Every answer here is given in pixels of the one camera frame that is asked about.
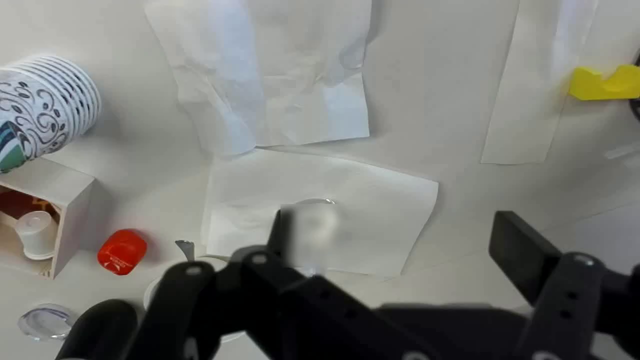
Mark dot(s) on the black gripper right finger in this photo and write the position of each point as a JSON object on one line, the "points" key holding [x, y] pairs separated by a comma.
{"points": [[522, 255]]}

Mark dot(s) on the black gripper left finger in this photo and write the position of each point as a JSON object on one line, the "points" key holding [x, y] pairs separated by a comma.
{"points": [[280, 238]]}

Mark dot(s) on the yellow block object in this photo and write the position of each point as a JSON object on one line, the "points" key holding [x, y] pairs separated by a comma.
{"points": [[594, 87]]}

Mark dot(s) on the brown cardboard box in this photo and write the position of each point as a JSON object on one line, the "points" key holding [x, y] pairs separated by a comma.
{"points": [[63, 193]]}

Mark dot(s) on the white creamer cup in box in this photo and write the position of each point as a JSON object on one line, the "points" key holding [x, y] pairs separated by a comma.
{"points": [[37, 232]]}

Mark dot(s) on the clear glass bottle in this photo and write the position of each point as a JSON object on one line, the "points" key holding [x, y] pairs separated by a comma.
{"points": [[315, 222]]}

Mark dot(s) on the flat white paper towel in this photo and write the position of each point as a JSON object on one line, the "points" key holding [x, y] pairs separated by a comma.
{"points": [[380, 212]]}

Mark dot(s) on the crumpled white paper towel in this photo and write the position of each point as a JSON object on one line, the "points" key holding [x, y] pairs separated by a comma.
{"points": [[266, 72]]}

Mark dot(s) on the folded white paper towel strip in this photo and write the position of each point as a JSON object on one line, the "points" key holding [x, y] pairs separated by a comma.
{"points": [[545, 47]]}

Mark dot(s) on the clear round plastic lid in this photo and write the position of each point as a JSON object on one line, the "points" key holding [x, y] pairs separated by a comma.
{"points": [[47, 323]]}

